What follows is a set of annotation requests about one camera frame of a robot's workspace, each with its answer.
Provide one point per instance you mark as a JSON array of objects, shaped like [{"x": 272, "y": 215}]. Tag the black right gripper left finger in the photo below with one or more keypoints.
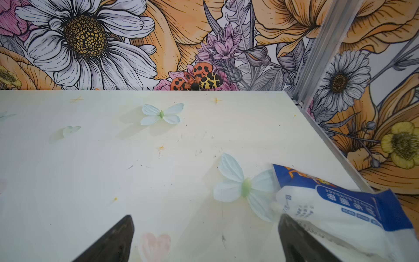
[{"x": 113, "y": 246}]

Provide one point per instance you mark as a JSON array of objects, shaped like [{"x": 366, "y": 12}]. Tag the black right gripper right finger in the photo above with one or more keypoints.
[{"x": 299, "y": 246}]

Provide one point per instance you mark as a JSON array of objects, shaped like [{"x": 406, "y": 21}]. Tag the blue white bandage packet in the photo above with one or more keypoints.
[{"x": 354, "y": 226}]

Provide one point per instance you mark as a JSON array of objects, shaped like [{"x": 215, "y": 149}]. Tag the right aluminium corner post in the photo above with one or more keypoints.
[{"x": 332, "y": 32}]

